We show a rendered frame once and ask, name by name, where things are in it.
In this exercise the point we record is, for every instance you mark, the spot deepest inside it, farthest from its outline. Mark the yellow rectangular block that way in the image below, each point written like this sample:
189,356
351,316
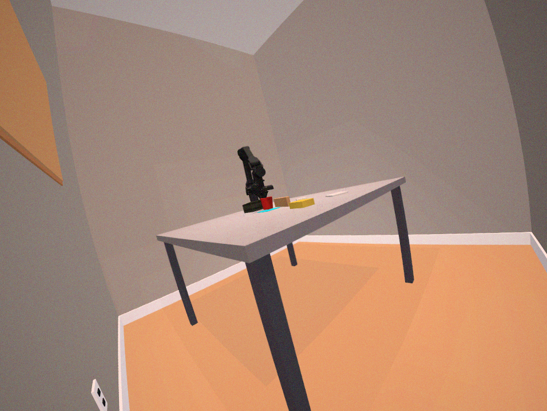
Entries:
302,203

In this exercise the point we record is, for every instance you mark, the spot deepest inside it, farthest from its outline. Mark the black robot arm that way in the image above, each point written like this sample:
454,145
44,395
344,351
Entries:
251,163

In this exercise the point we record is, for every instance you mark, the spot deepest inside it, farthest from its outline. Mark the red cup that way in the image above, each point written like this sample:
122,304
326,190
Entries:
267,203

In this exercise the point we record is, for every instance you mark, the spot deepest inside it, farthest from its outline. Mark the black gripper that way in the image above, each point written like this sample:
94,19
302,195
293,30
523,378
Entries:
262,192

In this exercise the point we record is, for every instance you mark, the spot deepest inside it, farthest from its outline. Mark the wooden plank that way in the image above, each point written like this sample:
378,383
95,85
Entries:
282,201

